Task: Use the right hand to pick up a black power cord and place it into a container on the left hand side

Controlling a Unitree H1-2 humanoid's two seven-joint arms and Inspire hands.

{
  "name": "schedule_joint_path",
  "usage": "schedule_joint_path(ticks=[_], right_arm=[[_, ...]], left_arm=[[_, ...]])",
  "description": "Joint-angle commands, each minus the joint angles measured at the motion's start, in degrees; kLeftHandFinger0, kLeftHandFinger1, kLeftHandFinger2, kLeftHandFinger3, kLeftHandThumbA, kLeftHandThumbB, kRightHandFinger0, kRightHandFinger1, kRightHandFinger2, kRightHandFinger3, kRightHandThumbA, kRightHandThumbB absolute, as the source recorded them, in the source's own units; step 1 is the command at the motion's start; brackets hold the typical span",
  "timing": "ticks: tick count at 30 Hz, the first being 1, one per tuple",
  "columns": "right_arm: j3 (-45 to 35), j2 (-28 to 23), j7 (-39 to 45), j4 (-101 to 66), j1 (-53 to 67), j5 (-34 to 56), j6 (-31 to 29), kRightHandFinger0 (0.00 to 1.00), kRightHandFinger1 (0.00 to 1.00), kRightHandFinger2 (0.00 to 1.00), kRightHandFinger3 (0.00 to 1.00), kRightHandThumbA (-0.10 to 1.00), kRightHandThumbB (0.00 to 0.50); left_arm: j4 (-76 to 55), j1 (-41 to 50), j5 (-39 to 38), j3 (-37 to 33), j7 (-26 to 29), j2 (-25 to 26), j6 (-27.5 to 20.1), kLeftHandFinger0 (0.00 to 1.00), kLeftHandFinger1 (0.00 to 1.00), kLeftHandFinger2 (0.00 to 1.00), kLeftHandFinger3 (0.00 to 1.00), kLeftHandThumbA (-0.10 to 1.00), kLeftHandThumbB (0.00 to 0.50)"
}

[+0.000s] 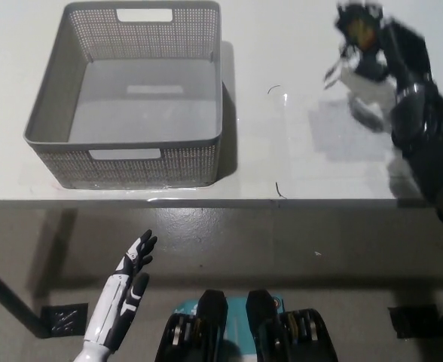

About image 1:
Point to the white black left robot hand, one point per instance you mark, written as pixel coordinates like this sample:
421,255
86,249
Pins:
120,294

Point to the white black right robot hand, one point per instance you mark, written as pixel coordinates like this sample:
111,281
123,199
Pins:
406,56

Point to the dark metal table leg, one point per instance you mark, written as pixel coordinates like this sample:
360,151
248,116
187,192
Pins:
16,299

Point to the grey perforated plastic basket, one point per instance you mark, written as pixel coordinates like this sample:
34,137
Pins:
50,109

